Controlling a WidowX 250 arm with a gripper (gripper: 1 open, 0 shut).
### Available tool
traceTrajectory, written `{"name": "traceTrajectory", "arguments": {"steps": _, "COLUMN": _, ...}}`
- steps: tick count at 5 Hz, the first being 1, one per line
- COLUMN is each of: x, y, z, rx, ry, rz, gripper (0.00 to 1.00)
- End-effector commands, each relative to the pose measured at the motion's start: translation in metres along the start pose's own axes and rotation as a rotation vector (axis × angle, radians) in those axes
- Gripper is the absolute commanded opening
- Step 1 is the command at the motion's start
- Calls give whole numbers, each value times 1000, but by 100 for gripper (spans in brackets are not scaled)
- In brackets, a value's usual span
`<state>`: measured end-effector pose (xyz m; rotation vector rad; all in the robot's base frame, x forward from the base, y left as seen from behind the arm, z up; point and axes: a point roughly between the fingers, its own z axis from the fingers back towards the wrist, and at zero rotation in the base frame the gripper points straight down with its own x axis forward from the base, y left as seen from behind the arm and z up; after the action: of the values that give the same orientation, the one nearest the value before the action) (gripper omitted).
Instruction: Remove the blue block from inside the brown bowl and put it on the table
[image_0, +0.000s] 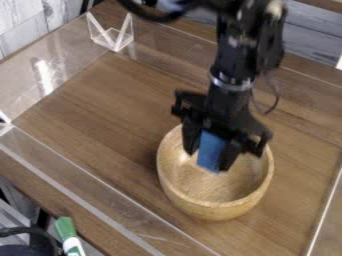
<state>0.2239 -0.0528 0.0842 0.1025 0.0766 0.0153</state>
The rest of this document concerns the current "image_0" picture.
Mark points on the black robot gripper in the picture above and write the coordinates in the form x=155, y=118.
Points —
x=220, y=111

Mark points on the blue rectangular block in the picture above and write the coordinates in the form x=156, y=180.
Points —
x=211, y=146

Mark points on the brown wooden bowl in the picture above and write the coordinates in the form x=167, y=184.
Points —
x=212, y=197

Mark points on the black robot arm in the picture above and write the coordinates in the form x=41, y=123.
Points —
x=248, y=33

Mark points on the green white marker pen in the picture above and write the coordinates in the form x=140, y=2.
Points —
x=67, y=235

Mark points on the clear acrylic tray wall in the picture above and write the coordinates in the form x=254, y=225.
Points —
x=111, y=221

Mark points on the clear acrylic corner bracket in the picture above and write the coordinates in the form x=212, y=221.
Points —
x=113, y=39

